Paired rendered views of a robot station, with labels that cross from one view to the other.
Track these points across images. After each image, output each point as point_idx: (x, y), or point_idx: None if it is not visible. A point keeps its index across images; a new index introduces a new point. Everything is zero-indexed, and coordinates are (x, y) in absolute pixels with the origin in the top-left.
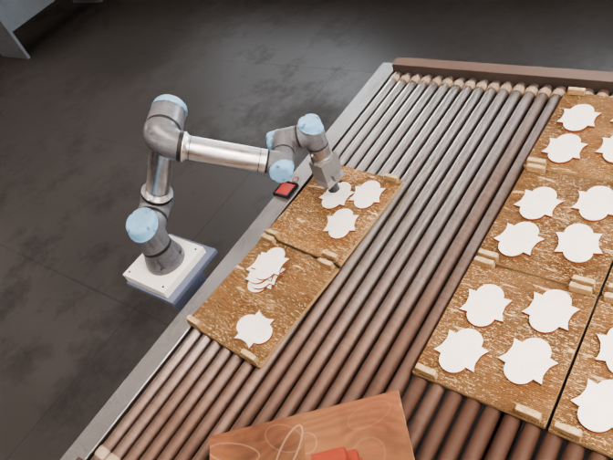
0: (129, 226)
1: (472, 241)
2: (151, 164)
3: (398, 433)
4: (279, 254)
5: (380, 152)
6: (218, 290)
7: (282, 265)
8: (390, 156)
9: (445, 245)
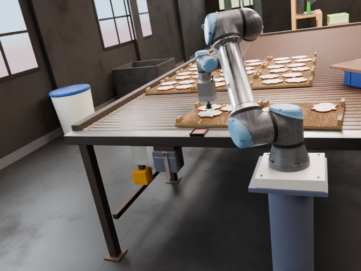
0: (296, 107)
1: None
2: (244, 66)
3: (346, 62)
4: (267, 108)
5: (169, 116)
6: (306, 124)
7: None
8: (173, 113)
9: None
